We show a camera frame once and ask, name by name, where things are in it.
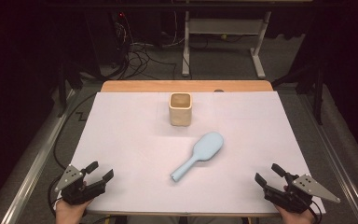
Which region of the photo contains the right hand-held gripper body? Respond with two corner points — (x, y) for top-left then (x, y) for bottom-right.
(264, 174), (341, 215)

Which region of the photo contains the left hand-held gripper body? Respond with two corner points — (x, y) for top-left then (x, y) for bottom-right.
(54, 164), (107, 206)

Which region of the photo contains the light blue hairbrush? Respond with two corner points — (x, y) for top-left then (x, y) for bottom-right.
(170, 131), (225, 183)

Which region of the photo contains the beige square cup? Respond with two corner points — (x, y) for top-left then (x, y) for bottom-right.
(168, 91), (193, 127)

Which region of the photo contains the person's right hand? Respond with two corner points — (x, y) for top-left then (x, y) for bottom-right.
(274, 204), (317, 224)

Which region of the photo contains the person's left hand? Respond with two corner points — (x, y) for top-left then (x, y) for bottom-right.
(55, 200), (91, 224)

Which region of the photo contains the black metal stand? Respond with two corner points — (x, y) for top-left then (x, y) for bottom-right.
(271, 59), (325, 126)
(57, 59), (85, 119)

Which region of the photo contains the wooden table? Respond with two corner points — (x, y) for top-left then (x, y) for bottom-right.
(100, 79), (274, 93)

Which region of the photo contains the dark equipment rack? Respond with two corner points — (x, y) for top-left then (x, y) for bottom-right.
(105, 10), (133, 68)

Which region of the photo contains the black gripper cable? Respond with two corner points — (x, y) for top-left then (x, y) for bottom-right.
(310, 200), (324, 224)
(47, 92), (98, 217)

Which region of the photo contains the metal floor rail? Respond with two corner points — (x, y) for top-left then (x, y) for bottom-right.
(0, 88), (77, 224)
(297, 92), (358, 224)

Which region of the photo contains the tangle of black floor cables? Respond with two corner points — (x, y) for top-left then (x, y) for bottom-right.
(115, 18), (179, 80)

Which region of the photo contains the white metal desk frame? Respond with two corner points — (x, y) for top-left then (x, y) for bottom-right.
(181, 10), (273, 79)

